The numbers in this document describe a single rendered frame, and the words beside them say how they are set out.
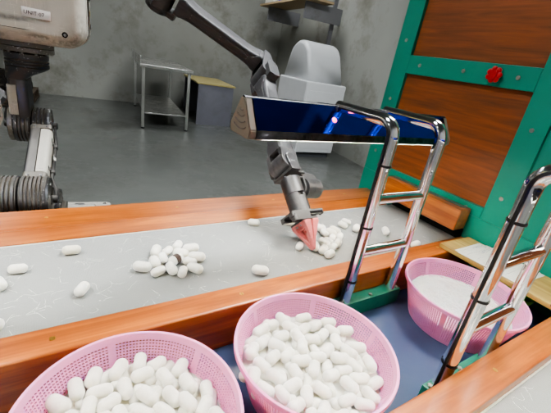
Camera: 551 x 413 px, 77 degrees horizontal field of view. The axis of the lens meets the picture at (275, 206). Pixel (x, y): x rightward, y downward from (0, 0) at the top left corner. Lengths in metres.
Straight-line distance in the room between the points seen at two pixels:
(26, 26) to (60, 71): 6.29
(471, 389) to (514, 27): 0.94
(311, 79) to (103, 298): 4.36
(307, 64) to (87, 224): 4.22
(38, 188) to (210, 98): 5.13
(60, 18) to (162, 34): 6.30
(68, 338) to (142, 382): 0.12
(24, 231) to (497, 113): 1.24
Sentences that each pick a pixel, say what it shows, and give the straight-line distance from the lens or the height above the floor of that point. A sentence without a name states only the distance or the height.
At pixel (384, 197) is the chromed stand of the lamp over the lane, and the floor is 0.97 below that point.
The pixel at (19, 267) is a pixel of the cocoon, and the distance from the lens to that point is 0.80.
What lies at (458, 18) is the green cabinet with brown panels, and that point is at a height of 1.39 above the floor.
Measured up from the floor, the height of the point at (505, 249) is 0.99.
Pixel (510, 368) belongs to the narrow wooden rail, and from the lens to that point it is 0.77.
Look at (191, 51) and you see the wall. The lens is 7.52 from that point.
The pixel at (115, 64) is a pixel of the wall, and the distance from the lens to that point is 7.40.
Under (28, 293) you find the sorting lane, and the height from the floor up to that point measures 0.74.
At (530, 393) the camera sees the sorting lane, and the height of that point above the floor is 0.74.
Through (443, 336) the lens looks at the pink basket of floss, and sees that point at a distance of 0.87.
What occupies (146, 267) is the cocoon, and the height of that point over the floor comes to 0.76.
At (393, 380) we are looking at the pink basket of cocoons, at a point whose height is 0.76.
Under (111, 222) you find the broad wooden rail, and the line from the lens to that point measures 0.92.
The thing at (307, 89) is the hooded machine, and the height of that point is 0.90.
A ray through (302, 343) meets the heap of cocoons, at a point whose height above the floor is 0.74.
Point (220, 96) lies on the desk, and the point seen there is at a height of 0.49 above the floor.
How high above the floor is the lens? 1.18
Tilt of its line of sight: 22 degrees down
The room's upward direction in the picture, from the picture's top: 10 degrees clockwise
